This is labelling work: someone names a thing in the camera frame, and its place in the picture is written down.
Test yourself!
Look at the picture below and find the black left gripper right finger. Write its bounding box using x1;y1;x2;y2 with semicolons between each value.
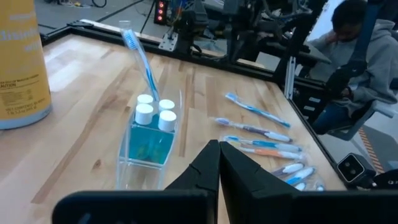
220;141;300;224

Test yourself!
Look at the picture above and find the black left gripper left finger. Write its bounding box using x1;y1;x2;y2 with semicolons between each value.
164;139;222;224

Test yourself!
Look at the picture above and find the purple toothbrush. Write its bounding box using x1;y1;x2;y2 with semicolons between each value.
270;161;307;179
210;116;294;143

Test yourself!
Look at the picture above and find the clear acrylic organizer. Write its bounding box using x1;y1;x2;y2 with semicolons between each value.
115;88;184;191

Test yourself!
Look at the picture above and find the grey chair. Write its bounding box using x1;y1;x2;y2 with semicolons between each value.
326;98;398;141

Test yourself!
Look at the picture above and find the black device with indicator lights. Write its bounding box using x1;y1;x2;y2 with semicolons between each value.
153;0;169;26

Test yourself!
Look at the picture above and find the person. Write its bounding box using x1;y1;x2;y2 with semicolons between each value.
306;0;398;135

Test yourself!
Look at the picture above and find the yellow canister white lid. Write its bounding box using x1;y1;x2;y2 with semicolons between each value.
0;0;53;131

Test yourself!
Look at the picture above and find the table-level camera box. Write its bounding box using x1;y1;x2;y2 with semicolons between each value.
336;152;367;184

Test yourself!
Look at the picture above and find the black aluminium table frame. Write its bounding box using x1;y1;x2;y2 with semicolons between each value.
39;19;348;189

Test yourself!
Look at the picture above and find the silver aluminium post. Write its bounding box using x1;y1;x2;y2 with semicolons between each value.
283;55;297;101

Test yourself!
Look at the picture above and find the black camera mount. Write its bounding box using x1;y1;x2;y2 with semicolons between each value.
363;169;398;191

